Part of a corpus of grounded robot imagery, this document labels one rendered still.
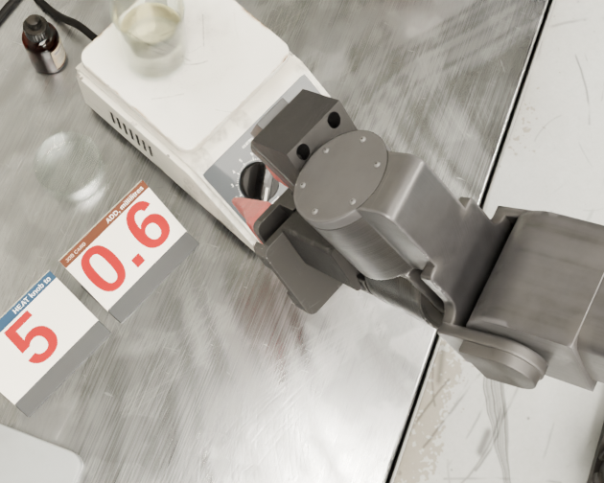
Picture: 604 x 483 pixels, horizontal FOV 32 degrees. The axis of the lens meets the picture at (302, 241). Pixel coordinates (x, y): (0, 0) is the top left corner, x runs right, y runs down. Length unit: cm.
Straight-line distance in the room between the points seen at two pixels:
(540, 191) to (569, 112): 8
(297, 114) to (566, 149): 39
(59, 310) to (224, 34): 25
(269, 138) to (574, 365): 20
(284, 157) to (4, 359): 34
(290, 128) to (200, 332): 30
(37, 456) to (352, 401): 24
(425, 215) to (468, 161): 38
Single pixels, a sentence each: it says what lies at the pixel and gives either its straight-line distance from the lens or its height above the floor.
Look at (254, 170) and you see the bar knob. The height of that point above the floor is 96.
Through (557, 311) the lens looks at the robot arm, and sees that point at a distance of 52.
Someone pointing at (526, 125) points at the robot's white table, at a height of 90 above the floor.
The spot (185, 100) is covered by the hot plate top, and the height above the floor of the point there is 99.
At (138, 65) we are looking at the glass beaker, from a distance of 79.
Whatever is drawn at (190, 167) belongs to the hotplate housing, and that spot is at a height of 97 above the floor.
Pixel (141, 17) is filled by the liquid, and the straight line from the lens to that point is 80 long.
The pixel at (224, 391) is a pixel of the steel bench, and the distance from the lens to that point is 82.
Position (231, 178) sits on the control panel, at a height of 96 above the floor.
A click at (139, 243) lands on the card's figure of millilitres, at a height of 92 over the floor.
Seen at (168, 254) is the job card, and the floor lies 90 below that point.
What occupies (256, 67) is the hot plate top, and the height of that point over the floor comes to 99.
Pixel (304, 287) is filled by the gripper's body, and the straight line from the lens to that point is 65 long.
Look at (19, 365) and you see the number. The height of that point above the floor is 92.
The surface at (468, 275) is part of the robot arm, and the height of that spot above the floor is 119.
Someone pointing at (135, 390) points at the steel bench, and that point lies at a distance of 83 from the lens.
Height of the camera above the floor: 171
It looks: 73 degrees down
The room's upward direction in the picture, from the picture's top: 8 degrees clockwise
